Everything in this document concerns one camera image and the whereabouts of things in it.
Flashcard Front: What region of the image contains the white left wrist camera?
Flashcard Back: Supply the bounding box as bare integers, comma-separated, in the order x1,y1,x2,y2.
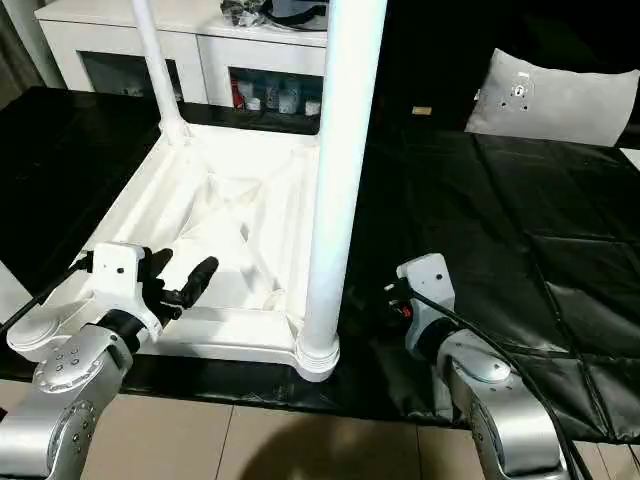
82,242,163,336

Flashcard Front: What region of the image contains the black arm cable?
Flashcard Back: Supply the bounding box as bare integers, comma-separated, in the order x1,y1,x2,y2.
400,285,591,480
0,255,93,331

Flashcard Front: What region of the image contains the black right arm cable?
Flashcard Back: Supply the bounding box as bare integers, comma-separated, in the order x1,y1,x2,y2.
400,285,591,480

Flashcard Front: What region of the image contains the white plastic table leg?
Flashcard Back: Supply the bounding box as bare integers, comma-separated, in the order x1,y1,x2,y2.
132,0,191,141
0,262,33,326
298,0,389,361

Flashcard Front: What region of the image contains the black tall cabinet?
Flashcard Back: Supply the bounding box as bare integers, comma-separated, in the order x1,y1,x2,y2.
380,0,640,131

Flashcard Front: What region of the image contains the white plastic table top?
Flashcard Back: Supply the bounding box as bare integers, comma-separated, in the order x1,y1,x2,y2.
8,125,341,383

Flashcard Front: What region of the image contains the grey carry case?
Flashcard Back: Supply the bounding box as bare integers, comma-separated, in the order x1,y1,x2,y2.
222,0,329,29

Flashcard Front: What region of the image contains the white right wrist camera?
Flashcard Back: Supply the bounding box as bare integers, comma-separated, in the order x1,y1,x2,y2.
398,255,457,353

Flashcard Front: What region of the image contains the light grey cushion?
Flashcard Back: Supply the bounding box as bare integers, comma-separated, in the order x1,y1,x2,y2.
465,48,640,148

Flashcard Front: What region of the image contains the grey curtain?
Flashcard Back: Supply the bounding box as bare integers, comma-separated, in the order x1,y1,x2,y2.
0,10,46,106

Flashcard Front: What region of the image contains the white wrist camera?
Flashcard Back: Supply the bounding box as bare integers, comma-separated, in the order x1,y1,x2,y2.
398,255,457,353
82,242,163,336

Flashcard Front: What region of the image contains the white glass-door cabinet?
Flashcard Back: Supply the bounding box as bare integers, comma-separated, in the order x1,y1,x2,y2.
35,0,331,119

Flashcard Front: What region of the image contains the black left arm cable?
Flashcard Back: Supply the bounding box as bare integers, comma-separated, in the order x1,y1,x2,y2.
0,255,93,331

